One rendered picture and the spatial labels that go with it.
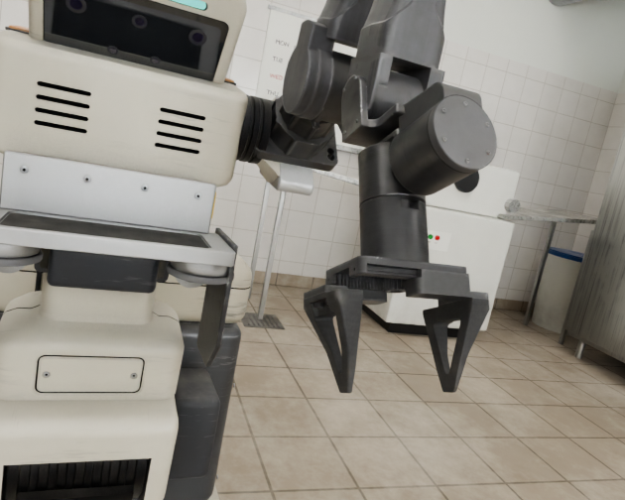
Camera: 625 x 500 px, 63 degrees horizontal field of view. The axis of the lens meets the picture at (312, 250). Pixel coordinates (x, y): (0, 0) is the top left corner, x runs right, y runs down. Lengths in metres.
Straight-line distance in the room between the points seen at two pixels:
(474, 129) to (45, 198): 0.44
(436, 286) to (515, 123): 4.39
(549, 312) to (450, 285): 4.36
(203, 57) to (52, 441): 0.48
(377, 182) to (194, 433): 0.57
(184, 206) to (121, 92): 0.14
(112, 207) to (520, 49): 4.40
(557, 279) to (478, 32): 2.10
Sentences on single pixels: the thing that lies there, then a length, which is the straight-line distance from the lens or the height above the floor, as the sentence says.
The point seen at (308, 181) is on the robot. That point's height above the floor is 1.00.
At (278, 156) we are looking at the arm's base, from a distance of 0.67.
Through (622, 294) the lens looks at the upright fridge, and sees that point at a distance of 3.85.
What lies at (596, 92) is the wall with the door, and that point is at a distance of 5.35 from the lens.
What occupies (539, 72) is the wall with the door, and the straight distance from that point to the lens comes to 4.92.
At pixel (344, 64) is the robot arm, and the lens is 0.58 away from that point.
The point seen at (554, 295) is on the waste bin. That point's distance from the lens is 4.74.
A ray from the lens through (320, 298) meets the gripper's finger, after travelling 0.39.
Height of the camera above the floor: 1.03
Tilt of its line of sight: 10 degrees down
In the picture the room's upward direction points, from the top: 11 degrees clockwise
